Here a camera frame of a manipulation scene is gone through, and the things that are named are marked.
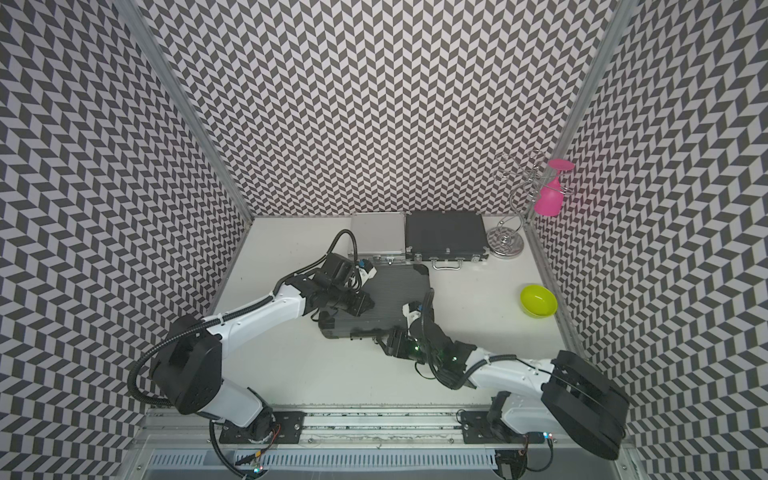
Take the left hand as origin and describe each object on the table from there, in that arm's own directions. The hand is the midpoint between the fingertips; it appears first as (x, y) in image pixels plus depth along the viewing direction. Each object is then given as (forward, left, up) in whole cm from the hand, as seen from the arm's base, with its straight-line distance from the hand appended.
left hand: (368, 308), depth 84 cm
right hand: (-10, -5, -2) cm, 11 cm away
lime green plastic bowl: (+7, -53, -8) cm, 54 cm away
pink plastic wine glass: (+30, -56, +15) cm, 65 cm away
